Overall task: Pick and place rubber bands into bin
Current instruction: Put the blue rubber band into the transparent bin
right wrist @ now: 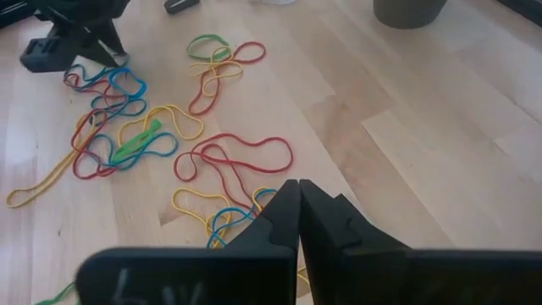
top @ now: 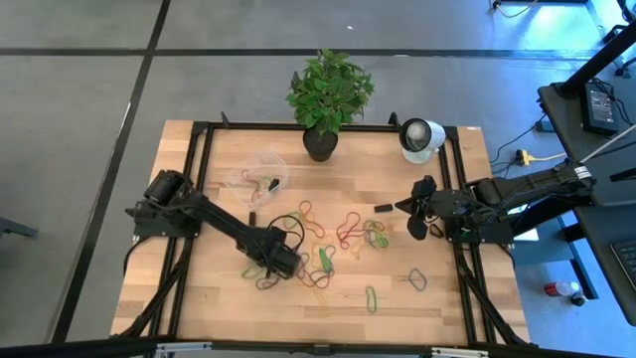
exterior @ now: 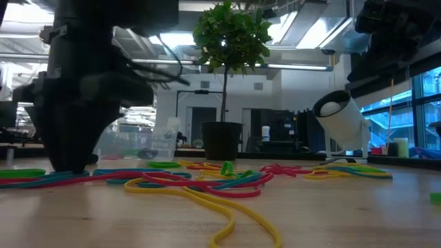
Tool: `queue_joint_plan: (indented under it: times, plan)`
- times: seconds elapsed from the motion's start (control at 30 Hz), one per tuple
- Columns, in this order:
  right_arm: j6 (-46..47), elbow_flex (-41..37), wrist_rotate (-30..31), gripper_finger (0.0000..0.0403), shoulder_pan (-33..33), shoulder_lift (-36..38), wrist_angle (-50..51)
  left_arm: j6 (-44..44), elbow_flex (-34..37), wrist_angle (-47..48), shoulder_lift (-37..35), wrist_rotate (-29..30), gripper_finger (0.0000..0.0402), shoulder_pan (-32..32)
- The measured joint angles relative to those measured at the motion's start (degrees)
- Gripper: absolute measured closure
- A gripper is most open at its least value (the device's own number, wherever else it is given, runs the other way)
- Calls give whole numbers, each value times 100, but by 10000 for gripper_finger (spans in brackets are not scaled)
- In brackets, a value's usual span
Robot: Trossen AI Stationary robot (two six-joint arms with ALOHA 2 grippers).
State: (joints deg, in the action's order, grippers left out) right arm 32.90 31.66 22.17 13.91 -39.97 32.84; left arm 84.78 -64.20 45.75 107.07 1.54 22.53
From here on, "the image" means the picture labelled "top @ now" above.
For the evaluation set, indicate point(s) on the black power adapter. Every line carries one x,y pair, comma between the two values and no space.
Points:
598,109

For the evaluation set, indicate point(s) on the white sheet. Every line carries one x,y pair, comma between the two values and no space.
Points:
529,234

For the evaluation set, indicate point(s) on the red rubber band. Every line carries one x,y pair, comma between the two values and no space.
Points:
311,225
244,174
323,286
353,213

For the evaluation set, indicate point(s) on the small black round object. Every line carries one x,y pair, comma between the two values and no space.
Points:
578,299

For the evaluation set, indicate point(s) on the thin black rubber band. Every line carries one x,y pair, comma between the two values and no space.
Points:
432,233

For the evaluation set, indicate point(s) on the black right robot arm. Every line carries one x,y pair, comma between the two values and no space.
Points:
526,189

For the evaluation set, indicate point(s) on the red and white bottle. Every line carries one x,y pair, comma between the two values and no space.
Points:
559,288

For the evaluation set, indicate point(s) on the clear plastic bin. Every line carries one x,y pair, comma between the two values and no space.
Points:
233,181

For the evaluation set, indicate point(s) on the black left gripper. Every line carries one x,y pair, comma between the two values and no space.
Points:
278,258

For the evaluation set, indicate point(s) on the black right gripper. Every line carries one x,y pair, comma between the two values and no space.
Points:
447,205

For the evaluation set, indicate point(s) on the grey furniture leg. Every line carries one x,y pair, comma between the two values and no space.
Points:
15,228

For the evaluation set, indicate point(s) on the black frame crossbeam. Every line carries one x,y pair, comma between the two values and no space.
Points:
74,348

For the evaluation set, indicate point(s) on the black desk foot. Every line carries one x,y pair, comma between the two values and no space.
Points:
579,258

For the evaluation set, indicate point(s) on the green plant in black pot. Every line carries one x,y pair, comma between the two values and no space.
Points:
328,94

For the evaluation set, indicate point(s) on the white rod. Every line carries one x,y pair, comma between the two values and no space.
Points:
611,141

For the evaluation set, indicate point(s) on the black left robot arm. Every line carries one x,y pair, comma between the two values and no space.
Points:
218,219

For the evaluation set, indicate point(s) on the silver aluminium bracket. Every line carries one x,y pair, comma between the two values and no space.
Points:
459,353
184,347

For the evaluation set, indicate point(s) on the blue rubber band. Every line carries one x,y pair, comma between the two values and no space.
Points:
268,287
304,256
423,286
332,251
372,224

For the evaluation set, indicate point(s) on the black diagonal pole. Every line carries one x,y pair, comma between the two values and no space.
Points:
596,62

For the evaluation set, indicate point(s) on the black keyboard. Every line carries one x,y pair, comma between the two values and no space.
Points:
627,261

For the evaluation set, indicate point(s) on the yellow power plug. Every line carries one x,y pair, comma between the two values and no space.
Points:
522,158

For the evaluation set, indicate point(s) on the wide green rubber band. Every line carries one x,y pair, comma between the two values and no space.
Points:
325,261

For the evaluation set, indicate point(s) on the black aluminium table frame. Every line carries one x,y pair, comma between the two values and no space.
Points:
248,126

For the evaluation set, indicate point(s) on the black desk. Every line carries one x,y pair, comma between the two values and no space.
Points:
561,114

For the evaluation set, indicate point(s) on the small black camera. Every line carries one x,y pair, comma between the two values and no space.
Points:
322,349

